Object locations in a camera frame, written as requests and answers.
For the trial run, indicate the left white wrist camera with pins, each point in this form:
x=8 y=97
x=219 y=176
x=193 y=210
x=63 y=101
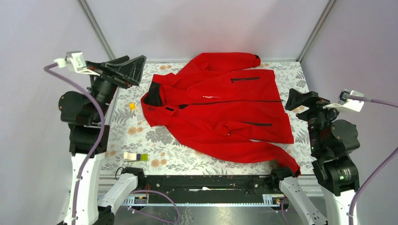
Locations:
x=75 y=61

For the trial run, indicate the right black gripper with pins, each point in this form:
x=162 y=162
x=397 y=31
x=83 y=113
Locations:
x=295 y=97

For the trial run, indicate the floral patterned table mat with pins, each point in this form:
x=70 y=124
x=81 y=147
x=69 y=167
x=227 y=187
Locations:
x=130 y=132

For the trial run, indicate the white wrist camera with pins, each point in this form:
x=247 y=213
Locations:
x=75 y=61
x=349 y=101

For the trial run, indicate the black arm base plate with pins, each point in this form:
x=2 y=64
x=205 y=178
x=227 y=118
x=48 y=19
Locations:
x=211 y=186

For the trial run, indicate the small yellow cube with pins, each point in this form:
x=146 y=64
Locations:
x=132 y=106

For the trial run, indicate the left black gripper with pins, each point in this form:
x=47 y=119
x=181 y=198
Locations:
x=125 y=74

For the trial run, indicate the aluminium frame rail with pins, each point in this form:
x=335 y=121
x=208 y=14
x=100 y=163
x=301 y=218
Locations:
x=202 y=202

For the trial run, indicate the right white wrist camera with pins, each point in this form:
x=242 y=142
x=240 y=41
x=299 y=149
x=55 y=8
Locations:
x=349 y=101

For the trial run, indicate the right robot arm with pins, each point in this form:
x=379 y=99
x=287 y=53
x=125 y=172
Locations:
x=331 y=141

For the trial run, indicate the multicoloured block row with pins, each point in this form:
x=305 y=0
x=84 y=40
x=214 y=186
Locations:
x=132 y=157

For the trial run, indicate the red zip-up jacket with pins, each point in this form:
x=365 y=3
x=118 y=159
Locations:
x=225 y=106

